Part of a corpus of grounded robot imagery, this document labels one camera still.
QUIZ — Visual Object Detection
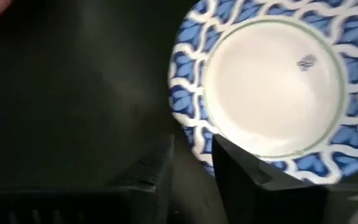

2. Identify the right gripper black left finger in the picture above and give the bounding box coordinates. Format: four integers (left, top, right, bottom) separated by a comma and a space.
110, 133, 176, 224

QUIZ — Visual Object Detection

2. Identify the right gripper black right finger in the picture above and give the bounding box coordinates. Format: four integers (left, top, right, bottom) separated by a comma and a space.
211, 133, 329, 224

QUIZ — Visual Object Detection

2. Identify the blue white patterned plate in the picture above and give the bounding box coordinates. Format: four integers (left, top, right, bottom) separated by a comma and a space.
167, 0, 358, 185

